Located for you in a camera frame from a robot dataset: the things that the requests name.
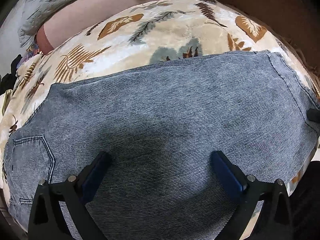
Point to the cream leaf-print blanket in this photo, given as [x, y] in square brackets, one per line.
[152, 32]

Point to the pink bed sheet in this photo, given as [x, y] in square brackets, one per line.
[77, 16]

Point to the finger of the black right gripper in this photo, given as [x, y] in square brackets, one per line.
[313, 115]

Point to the brown fleece blanket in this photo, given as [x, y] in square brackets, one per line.
[296, 20]

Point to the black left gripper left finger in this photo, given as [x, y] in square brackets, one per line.
[46, 219]

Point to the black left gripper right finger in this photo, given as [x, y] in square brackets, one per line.
[274, 221]

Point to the blue denim pants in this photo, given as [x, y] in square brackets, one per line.
[159, 124]

